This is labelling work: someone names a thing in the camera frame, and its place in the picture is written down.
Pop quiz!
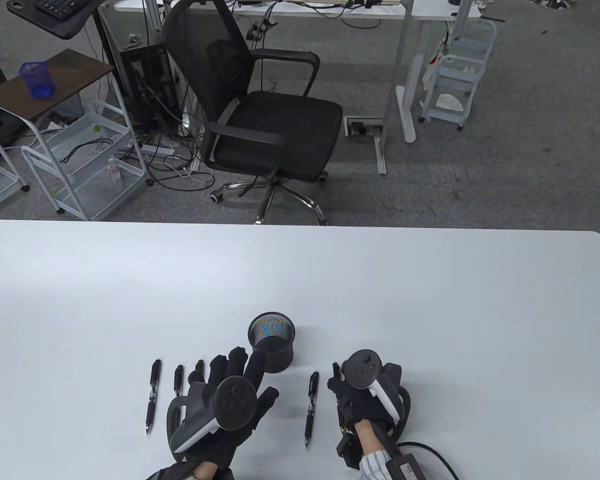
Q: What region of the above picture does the small white rolling cart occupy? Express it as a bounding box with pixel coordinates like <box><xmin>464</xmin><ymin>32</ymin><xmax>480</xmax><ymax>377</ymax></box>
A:
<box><xmin>418</xmin><ymin>18</ymin><xmax>499</xmax><ymax>132</ymax></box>

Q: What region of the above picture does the black mesh pen holder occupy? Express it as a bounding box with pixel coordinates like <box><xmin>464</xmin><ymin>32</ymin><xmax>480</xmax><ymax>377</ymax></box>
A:
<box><xmin>248</xmin><ymin>312</ymin><xmax>296</xmax><ymax>373</ymax></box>

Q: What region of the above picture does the white power strip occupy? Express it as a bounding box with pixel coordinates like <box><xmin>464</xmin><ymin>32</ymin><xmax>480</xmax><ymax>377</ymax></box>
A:
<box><xmin>128</xmin><ymin>144</ymin><xmax>177</xmax><ymax>157</ymax></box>

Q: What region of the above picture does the person's right forearm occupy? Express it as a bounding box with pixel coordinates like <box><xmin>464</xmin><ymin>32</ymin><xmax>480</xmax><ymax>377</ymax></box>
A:
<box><xmin>354</xmin><ymin>421</ymin><xmax>392</xmax><ymax>480</ymax></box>

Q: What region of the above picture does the tangle of floor cables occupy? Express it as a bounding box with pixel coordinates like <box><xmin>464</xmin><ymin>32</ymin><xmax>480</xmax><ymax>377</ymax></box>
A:
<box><xmin>120</xmin><ymin>120</ymin><xmax>216</xmax><ymax>191</ymax></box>

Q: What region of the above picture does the black forearm battery box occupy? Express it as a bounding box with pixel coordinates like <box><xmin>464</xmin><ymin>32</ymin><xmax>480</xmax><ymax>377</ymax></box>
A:
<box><xmin>384</xmin><ymin>449</ymin><xmax>430</xmax><ymax>480</ymax></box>

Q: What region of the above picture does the grey handheld controller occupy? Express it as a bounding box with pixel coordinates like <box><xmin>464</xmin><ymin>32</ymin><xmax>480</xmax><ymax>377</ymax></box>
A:
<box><xmin>341</xmin><ymin>348</ymin><xmax>412</xmax><ymax>441</ymax></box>
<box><xmin>167</xmin><ymin>376</ymin><xmax>259</xmax><ymax>455</ymax></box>

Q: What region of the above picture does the white cart with brown top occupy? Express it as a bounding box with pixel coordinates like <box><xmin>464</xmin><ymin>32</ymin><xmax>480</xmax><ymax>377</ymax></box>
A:
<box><xmin>0</xmin><ymin>48</ymin><xmax>153</xmax><ymax>222</ymax></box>

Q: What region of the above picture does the black computer tower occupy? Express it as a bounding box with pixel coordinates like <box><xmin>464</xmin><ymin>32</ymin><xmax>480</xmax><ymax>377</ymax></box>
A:
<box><xmin>116</xmin><ymin>43</ymin><xmax>182</xmax><ymax>135</ymax></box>

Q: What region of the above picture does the white office desk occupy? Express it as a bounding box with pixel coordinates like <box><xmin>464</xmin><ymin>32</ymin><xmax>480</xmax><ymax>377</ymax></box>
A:
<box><xmin>100</xmin><ymin>0</ymin><xmax>482</xmax><ymax>176</ymax></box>

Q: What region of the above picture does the black mesh office chair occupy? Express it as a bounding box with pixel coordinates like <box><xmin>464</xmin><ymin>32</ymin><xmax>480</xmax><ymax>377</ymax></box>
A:
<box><xmin>161</xmin><ymin>0</ymin><xmax>345</xmax><ymax>227</ymax></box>

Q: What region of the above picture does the black keyboard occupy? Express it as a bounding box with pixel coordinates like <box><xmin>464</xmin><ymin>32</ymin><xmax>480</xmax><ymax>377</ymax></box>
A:
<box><xmin>33</xmin><ymin>0</ymin><xmax>95</xmax><ymax>21</ymax></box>

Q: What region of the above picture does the person's left hand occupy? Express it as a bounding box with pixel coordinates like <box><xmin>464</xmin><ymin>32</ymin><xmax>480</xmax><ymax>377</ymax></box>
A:
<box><xmin>184</xmin><ymin>346</ymin><xmax>280</xmax><ymax>468</ymax></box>

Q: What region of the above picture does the black keyboard stand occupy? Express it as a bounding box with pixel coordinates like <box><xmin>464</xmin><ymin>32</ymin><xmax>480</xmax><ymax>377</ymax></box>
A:
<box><xmin>6</xmin><ymin>0</ymin><xmax>106</xmax><ymax>41</ymax></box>

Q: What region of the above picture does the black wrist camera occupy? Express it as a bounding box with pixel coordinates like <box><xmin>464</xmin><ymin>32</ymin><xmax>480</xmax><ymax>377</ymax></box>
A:
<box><xmin>336</xmin><ymin>432</ymin><xmax>362</xmax><ymax>470</ymax></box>

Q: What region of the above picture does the black cord in cart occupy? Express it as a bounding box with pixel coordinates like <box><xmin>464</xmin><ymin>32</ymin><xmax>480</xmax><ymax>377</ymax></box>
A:
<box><xmin>59</xmin><ymin>138</ymin><xmax>115</xmax><ymax>165</ymax></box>

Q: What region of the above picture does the blue mesh pen cup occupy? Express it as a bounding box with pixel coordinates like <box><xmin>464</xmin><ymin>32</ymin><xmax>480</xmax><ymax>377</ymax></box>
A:
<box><xmin>19</xmin><ymin>61</ymin><xmax>57</xmax><ymax>99</ymax></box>

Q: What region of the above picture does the person's right hand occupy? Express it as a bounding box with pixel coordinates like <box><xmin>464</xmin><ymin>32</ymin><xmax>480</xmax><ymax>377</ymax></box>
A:
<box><xmin>327</xmin><ymin>375</ymin><xmax>397</xmax><ymax>437</ymax></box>

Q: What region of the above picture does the grey floor socket box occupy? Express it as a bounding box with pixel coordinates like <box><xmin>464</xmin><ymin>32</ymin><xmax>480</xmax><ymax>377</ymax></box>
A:
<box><xmin>343</xmin><ymin>116</ymin><xmax>385</xmax><ymax>138</ymax></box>

